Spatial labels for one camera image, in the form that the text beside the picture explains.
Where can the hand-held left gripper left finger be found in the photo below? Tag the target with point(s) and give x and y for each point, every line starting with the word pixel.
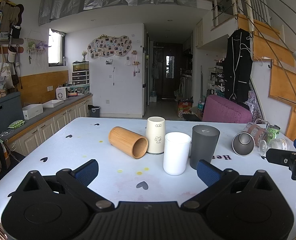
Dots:
pixel 86 172

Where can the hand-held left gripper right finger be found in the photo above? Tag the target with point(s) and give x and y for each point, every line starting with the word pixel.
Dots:
pixel 208 172

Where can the dark grey cup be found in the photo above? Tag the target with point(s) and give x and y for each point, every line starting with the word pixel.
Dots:
pixel 204 146

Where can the white cup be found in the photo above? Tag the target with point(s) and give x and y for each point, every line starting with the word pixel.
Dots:
pixel 176 155

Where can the stainless steel cup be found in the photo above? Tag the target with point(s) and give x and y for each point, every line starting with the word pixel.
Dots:
pixel 243 143

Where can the bamboo cup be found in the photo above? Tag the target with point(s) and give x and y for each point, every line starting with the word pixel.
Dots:
pixel 123 137

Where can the cream cup with cartoon print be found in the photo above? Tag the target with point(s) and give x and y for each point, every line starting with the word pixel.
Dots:
pixel 155 131

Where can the clear ribbed glass goblet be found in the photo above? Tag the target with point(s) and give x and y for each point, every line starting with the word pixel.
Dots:
pixel 277 144

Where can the green printed can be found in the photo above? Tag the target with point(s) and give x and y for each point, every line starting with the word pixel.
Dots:
pixel 274 131

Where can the glass mug with brown sleeve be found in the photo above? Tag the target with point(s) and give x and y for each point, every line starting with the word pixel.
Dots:
pixel 256 129

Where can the white heart print tablecloth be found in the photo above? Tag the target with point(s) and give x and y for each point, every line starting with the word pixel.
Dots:
pixel 128 180

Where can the cream cabinet with grey counter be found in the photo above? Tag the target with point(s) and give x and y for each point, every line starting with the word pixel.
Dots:
pixel 60 120

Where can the dark trash bin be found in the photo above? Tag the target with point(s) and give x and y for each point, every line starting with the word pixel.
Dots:
pixel 94 111

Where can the purple armchair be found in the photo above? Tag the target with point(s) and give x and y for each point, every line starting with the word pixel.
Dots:
pixel 222 110

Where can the wooden staircase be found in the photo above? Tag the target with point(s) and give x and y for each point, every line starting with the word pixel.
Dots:
pixel 280 80

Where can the orange cardboard box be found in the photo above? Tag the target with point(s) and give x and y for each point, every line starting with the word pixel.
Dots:
pixel 185 109

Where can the clear water bottle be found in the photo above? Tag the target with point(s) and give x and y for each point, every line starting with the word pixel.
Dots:
pixel 200 104

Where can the white shallow tray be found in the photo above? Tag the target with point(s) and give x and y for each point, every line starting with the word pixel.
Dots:
pixel 53 103

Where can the white cardboard box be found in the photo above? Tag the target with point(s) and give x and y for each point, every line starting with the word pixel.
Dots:
pixel 33 112

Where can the white countertop appliance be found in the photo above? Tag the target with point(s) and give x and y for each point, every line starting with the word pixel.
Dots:
pixel 61 93

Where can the green tissue packet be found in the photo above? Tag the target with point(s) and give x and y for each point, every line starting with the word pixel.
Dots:
pixel 17 124

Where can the washing machine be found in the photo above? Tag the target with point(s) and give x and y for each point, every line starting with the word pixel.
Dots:
pixel 185 88

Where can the white drawer organizer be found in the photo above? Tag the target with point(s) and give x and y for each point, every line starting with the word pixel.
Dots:
pixel 81 78

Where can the black jacket with white trim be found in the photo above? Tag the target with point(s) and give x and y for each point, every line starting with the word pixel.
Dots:
pixel 237 67

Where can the grey storage box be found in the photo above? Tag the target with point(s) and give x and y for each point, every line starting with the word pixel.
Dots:
pixel 3 112

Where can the glass fish tank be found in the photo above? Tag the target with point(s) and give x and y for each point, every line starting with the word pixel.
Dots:
pixel 81 66

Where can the dark door with mirror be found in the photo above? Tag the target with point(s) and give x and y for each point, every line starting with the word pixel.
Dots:
pixel 171 72

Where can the window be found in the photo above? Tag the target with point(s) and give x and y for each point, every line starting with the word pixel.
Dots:
pixel 55 48

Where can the beige printed tote bag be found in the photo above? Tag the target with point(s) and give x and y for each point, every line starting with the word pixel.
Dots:
pixel 1 76

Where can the cloud shaped photo board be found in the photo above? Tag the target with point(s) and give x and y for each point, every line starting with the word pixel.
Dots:
pixel 110 46

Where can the metal stair railing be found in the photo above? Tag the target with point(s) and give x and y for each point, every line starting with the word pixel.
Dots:
pixel 260 10

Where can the white macrame wall hanger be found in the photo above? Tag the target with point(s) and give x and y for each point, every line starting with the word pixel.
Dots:
pixel 36 48

